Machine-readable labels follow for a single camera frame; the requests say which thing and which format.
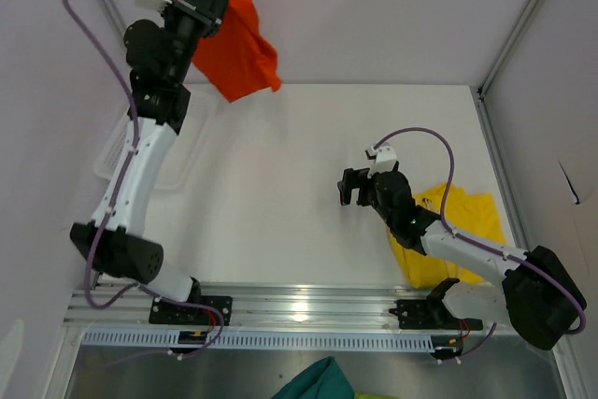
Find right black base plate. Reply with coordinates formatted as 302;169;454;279
388;278;483;331

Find right side aluminium rail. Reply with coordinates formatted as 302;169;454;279
470;87;536;251

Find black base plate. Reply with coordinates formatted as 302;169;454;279
388;278;483;331
149;295;234;326

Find white plastic basket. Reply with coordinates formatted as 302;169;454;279
93;84;219;191

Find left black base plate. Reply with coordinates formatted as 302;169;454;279
149;295;234;326

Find slotted cable duct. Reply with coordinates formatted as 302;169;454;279
82;329;434;353

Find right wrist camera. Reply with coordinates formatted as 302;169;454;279
365;144;398;178

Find yellow shorts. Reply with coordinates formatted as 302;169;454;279
386;182;508;289

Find aluminium mounting rail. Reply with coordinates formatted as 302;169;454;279
63;284;572;337

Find teal cloth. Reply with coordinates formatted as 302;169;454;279
272;356;355;399

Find orange shorts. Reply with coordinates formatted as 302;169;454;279
192;0;282;103

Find right aluminium corner post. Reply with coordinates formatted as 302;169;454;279
477;0;545;99

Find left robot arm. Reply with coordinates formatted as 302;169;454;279
70;0;230;324

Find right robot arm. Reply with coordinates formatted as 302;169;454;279
337;168;587;350

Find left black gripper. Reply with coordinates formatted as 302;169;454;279
155;0;231;85

